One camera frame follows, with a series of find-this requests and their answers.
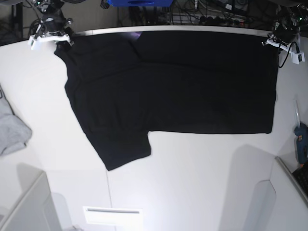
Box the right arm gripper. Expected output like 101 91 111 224
36 4 74 46

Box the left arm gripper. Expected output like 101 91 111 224
261 19 301 48

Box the black T-shirt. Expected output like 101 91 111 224
54 31 278 170

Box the blue box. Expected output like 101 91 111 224
107 0 173 7

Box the blue glue gun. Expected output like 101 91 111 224
294 99 308 167

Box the grey folded cloth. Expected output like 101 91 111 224
0 88 32 156

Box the black keyboard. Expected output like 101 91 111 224
292 162 308 206

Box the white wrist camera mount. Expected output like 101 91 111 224
263 38 305 64
27 34 71 50

